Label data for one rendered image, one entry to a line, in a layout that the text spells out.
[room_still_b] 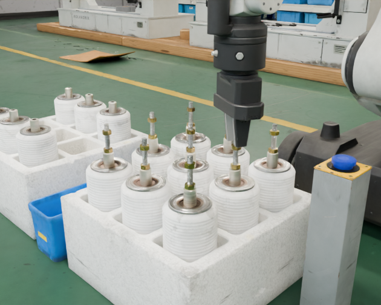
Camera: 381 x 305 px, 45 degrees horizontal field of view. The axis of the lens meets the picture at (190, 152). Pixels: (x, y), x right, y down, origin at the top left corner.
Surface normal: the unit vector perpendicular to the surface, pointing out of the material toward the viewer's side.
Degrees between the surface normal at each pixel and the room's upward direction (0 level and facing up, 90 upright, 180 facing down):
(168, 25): 90
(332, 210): 90
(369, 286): 0
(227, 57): 90
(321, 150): 46
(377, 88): 119
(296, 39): 90
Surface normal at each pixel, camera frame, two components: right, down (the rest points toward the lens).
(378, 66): -0.72, 0.06
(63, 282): 0.00, -0.93
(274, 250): 0.70, 0.26
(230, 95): -0.94, 0.13
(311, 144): -0.52, -0.47
